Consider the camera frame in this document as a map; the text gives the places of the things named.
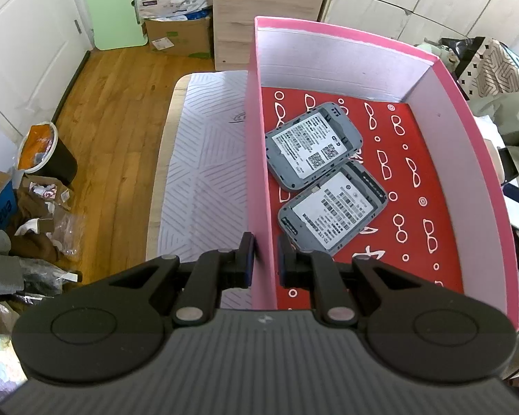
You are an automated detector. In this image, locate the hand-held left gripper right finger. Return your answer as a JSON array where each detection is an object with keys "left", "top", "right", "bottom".
[{"left": 278, "top": 236, "right": 417, "bottom": 327}]

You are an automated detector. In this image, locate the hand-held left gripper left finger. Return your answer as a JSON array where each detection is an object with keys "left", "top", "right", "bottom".
[{"left": 106, "top": 232, "right": 257, "bottom": 328}]

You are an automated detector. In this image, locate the pink cardboard box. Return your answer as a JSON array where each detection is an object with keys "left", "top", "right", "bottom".
[{"left": 245, "top": 16, "right": 519, "bottom": 333}]

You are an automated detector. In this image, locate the grey pocket router white label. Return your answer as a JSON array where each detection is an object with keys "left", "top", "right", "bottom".
[
  {"left": 277, "top": 162, "right": 389, "bottom": 257},
  {"left": 265, "top": 102, "right": 364, "bottom": 193}
]

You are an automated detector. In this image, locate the black flat device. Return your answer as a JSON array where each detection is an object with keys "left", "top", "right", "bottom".
[{"left": 497, "top": 147, "right": 519, "bottom": 186}]

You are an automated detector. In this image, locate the white striped table mat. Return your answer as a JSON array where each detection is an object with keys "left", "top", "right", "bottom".
[{"left": 156, "top": 71, "right": 269, "bottom": 310}]

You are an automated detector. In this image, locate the olive green jacket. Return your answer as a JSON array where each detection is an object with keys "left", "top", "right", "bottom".
[{"left": 469, "top": 91, "right": 519, "bottom": 174}]

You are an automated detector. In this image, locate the clear plastic bag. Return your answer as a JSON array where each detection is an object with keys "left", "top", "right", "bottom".
[{"left": 47, "top": 210, "right": 87, "bottom": 260}]

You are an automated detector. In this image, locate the black and beige patterned bag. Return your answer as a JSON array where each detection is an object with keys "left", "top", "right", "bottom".
[{"left": 456, "top": 37, "right": 519, "bottom": 96}]

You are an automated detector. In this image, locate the small cardboard box with scraps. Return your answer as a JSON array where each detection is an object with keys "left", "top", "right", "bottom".
[{"left": 24, "top": 177, "right": 74, "bottom": 210}]

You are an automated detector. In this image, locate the black trash bin orange bag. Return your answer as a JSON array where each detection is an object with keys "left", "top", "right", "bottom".
[{"left": 17, "top": 123, "right": 79, "bottom": 186}]

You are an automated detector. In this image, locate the green plush toy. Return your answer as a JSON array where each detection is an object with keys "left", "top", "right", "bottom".
[{"left": 415, "top": 37, "right": 459, "bottom": 79}]

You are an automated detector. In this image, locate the brown cloth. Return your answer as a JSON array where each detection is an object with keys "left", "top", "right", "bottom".
[{"left": 9, "top": 190, "right": 70, "bottom": 264}]

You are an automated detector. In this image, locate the brown cardboard box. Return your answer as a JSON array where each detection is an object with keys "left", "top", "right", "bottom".
[{"left": 143, "top": 11, "right": 213, "bottom": 59}]

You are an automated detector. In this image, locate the blue cardboard box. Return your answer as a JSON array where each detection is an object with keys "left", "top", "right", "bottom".
[{"left": 0, "top": 170, "right": 18, "bottom": 230}]

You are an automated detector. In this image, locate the colourful patterned cloth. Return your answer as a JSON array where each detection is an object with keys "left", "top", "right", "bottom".
[{"left": 0, "top": 333, "right": 27, "bottom": 398}]

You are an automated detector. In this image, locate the green folding table board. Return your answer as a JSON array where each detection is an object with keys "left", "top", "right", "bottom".
[{"left": 78, "top": 0, "right": 148, "bottom": 51}]

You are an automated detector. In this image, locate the white door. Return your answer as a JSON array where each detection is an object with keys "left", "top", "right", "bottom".
[{"left": 0, "top": 0, "right": 91, "bottom": 139}]

